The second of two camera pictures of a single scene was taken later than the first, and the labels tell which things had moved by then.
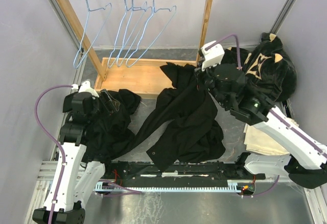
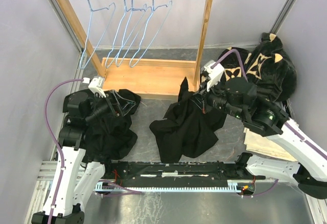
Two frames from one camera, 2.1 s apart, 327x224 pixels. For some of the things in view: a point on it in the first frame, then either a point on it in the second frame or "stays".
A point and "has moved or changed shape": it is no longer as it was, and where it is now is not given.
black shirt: [193, 135] has moved or changed shape
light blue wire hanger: [133, 8] stays
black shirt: [109, 132] stays
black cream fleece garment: [266, 66] stays
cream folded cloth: [257, 141] stays
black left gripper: [112, 102] -> [124, 104]
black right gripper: [201, 74] -> [206, 99]
